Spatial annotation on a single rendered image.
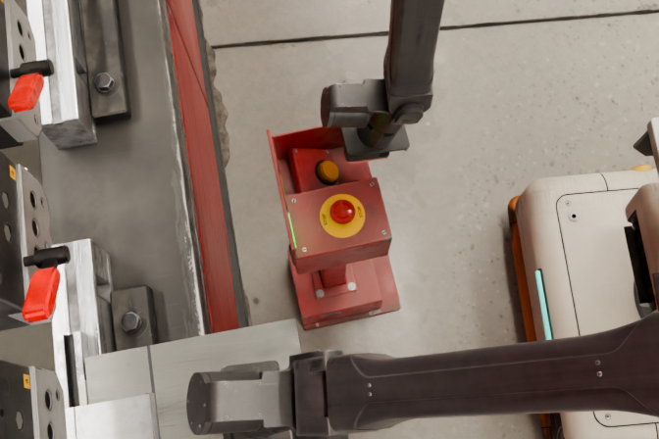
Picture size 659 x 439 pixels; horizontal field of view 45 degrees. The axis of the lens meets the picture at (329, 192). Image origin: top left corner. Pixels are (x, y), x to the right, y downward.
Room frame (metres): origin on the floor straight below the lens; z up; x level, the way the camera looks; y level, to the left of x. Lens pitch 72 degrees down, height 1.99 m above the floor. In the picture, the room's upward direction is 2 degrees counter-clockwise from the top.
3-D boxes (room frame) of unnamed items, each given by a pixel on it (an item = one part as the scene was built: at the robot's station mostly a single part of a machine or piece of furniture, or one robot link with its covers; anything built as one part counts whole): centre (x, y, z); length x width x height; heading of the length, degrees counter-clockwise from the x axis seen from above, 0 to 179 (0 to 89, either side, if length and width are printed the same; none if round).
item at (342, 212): (0.35, -0.02, 0.79); 0.04 x 0.04 x 0.04
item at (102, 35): (0.63, 0.35, 0.89); 0.30 x 0.05 x 0.03; 9
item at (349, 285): (0.39, 0.00, 0.13); 0.10 x 0.10 x 0.01; 11
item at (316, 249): (0.39, 0.00, 0.75); 0.20 x 0.16 x 0.18; 11
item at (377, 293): (0.40, -0.03, 0.06); 0.25 x 0.20 x 0.12; 101
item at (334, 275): (0.39, 0.00, 0.39); 0.05 x 0.05 x 0.54; 11
